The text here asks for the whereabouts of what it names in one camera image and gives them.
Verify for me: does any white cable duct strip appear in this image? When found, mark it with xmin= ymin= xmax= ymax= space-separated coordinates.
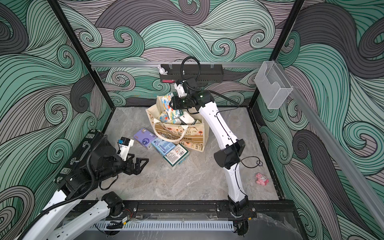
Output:
xmin=89 ymin=220 xmax=235 ymax=232

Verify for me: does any black hard carry case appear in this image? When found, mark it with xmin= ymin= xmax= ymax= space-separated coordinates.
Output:
xmin=54 ymin=130 xmax=112 ymax=199

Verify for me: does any white bunny figurine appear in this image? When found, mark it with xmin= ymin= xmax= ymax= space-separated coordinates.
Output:
xmin=157 ymin=65 xmax=168 ymax=75

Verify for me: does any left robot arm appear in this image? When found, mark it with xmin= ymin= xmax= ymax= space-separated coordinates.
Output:
xmin=18 ymin=132 xmax=149 ymax=240

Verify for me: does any green barcode tissue pack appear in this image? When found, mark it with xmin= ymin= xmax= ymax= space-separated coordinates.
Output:
xmin=179 ymin=112 xmax=201 ymax=125

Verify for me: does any light blue tissue pack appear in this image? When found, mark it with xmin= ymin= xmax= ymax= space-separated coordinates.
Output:
xmin=151 ymin=138 xmax=176 ymax=156

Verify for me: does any colourful splash tissue pack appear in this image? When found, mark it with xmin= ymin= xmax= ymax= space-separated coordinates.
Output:
xmin=158 ymin=110 xmax=184 ymax=125

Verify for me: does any blue cartoon tissue pack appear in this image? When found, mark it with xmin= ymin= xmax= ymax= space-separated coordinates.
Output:
xmin=161 ymin=93 xmax=181 ymax=120

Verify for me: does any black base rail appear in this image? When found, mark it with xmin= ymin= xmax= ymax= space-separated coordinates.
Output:
xmin=56 ymin=199 xmax=298 ymax=220

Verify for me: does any purple tissue pack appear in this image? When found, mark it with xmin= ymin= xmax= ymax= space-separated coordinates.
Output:
xmin=134 ymin=128 xmax=157 ymax=150

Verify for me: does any clear plastic wall bin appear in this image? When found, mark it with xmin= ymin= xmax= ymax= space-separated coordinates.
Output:
xmin=254 ymin=61 xmax=293 ymax=110

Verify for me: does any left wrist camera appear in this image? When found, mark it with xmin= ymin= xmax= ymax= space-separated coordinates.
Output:
xmin=118 ymin=137 xmax=134 ymax=161

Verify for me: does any pink plush toy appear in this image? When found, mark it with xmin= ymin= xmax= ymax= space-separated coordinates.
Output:
xmin=256 ymin=173 xmax=269 ymax=186

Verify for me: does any green white tissue pack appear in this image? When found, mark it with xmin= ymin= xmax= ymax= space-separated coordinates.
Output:
xmin=163 ymin=144 xmax=190 ymax=169

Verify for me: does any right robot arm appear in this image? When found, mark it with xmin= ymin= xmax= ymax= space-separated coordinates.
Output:
xmin=171 ymin=78 xmax=249 ymax=217

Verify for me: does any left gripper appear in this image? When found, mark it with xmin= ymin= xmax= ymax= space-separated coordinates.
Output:
xmin=98 ymin=152 xmax=149 ymax=182

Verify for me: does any floral canvas tote bag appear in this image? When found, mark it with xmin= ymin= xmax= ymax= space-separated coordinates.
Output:
xmin=146 ymin=96 xmax=210 ymax=152

